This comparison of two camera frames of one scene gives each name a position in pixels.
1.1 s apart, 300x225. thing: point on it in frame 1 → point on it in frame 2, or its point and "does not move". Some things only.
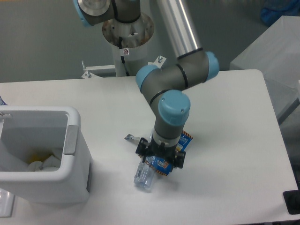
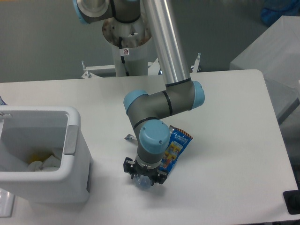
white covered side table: (275, 54) does not move
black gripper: (161, 150) → (131, 167)
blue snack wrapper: (162, 165) does not move
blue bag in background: (273, 10) does not move
